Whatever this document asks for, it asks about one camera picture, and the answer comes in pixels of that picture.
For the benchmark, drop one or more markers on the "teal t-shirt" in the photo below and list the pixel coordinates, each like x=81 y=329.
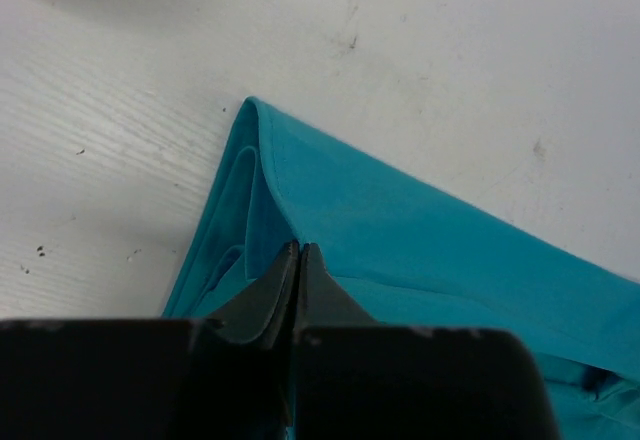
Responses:
x=410 y=253

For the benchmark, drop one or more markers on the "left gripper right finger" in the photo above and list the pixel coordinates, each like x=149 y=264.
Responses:
x=322 y=302

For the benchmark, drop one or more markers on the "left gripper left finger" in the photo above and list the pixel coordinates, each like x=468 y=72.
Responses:
x=255 y=316

